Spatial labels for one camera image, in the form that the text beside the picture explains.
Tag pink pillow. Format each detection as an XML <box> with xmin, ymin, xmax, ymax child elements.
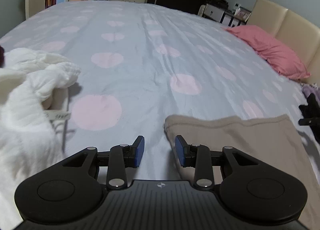
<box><xmin>222</xmin><ymin>25</ymin><xmax>311</xmax><ymax>81</ymax></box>

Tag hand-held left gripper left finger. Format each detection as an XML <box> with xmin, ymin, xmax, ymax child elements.
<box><xmin>61</xmin><ymin>135</ymin><xmax>145</xmax><ymax>190</ymax></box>

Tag white nightstand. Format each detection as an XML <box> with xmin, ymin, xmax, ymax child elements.
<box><xmin>199</xmin><ymin>4</ymin><xmax>248</xmax><ymax>27</ymax></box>

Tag dark red cloth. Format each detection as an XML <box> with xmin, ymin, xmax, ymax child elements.
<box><xmin>0</xmin><ymin>46</ymin><xmax>7</xmax><ymax>68</ymax></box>

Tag white crinkled garment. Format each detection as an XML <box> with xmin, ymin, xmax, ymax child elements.
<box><xmin>0</xmin><ymin>47</ymin><xmax>82</xmax><ymax>223</ymax></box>

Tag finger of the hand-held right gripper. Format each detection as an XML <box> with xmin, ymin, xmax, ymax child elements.
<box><xmin>298</xmin><ymin>117</ymin><xmax>320</xmax><ymax>126</ymax></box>

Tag purple fluffy garment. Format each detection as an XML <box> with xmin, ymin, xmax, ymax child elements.
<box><xmin>301</xmin><ymin>82</ymin><xmax>320</xmax><ymax>101</ymax></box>

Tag beige padded headboard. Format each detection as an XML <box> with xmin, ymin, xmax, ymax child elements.
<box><xmin>247</xmin><ymin>0</ymin><xmax>320</xmax><ymax>88</ymax></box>

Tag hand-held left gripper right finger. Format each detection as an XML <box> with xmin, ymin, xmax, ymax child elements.
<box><xmin>175</xmin><ymin>135</ymin><xmax>260</xmax><ymax>190</ymax></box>

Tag black folded clothes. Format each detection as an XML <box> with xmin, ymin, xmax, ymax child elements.
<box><xmin>299</xmin><ymin>93</ymin><xmax>320</xmax><ymax>120</ymax></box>

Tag photo frame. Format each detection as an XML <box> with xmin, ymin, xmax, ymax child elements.
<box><xmin>234</xmin><ymin>7</ymin><xmax>252</xmax><ymax>21</ymax></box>

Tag taupe long-sleeve shirt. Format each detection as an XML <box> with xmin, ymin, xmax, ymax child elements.
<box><xmin>164</xmin><ymin>114</ymin><xmax>315</xmax><ymax>230</ymax></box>

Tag polka dot bedspread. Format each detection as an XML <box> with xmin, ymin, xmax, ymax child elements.
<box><xmin>0</xmin><ymin>0</ymin><xmax>320</xmax><ymax>180</ymax></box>

